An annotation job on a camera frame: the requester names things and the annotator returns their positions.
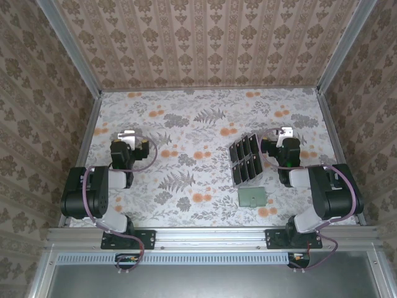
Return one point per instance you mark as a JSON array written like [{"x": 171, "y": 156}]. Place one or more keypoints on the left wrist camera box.
[{"x": 127, "y": 138}]

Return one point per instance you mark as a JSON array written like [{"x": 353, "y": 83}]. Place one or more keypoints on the black credit card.
[
  {"x": 253, "y": 143},
  {"x": 236, "y": 175},
  {"x": 250, "y": 169},
  {"x": 233, "y": 152},
  {"x": 243, "y": 171},
  {"x": 246, "y": 146},
  {"x": 257, "y": 164},
  {"x": 239, "y": 149}
]

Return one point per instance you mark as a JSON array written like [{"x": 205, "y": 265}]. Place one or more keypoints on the grey metal panel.
[{"x": 201, "y": 282}]

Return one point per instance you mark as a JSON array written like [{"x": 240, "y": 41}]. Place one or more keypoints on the aluminium side rail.
[
  {"x": 89, "y": 133},
  {"x": 340, "y": 155}
]

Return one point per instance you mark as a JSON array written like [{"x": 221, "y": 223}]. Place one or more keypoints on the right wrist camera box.
[{"x": 287, "y": 133}]

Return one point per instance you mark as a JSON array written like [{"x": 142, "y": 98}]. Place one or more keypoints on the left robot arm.
[{"x": 93, "y": 192}]

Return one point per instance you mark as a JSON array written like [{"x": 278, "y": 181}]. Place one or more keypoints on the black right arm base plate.
[{"x": 274, "y": 239}]

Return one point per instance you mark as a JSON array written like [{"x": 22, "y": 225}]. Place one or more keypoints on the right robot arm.
[{"x": 335, "y": 192}]

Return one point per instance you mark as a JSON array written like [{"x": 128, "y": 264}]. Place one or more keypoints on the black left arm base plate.
[{"x": 145, "y": 239}]

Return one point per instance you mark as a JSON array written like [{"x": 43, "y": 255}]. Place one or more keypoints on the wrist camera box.
[
  {"x": 287, "y": 133},
  {"x": 127, "y": 138}
]

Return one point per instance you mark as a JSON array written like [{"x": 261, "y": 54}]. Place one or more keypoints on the aluminium mounting rail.
[{"x": 211, "y": 237}]

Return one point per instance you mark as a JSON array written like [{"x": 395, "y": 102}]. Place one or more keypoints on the green card holder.
[{"x": 251, "y": 195}]

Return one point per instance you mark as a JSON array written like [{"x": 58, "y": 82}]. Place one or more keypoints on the aluminium frame post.
[
  {"x": 347, "y": 46},
  {"x": 71, "y": 49}
]

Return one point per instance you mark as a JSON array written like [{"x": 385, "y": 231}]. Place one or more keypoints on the clear acrylic card rack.
[{"x": 237, "y": 162}]

